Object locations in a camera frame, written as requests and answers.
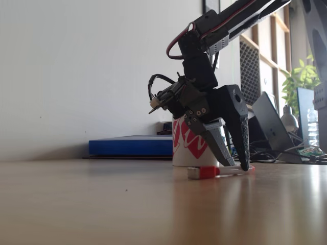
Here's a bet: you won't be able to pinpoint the white marker pen orange cap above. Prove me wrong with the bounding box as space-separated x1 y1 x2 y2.
187 164 256 180

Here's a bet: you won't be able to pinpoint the white mug red heart print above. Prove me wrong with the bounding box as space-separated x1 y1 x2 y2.
172 114 235 167

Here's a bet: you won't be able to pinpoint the wooden shelf unit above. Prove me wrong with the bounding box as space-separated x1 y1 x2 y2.
239 5 293 110

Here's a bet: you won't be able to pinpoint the grey laptop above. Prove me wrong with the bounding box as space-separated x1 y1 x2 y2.
251 91 307 164

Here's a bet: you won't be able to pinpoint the grey desk lamp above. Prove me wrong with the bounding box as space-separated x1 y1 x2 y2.
280 104 299 133

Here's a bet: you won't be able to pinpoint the dark monitor screen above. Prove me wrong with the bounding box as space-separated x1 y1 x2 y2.
296 87 320 154

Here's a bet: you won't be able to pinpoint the blue box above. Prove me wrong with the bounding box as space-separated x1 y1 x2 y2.
88 135 174 156

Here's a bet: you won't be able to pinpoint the green potted plant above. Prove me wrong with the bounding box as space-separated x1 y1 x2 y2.
281 55 321 113

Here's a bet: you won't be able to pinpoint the clear plastic bottle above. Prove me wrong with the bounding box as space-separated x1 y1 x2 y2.
306 107 320 149

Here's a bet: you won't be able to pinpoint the black desk cables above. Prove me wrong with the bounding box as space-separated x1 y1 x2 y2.
249 141 283 164

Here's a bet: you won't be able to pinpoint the red white servo cable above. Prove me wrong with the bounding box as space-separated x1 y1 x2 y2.
167 21 196 60

